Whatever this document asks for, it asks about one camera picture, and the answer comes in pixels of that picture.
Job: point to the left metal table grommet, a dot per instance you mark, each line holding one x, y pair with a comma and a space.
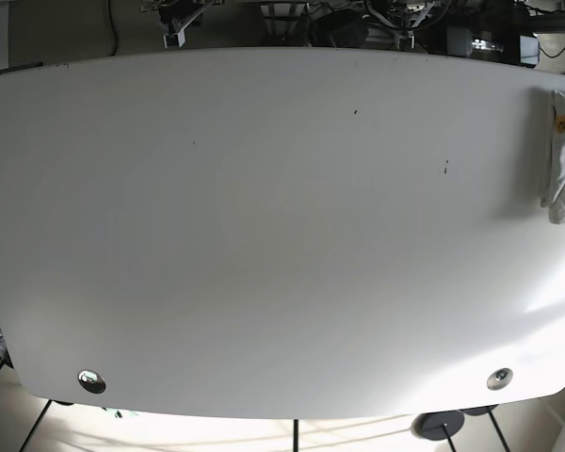
91, 381

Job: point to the metal table grommet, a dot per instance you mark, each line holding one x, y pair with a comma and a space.
499, 379
91, 381

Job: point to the round black stand base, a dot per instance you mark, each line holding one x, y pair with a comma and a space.
438, 426

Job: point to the right metal table grommet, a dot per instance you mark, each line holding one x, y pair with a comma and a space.
499, 379

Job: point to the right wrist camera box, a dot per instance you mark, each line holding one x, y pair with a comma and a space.
174, 40

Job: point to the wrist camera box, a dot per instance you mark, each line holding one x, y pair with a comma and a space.
404, 42
174, 40

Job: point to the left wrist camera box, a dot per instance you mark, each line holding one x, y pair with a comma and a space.
404, 42

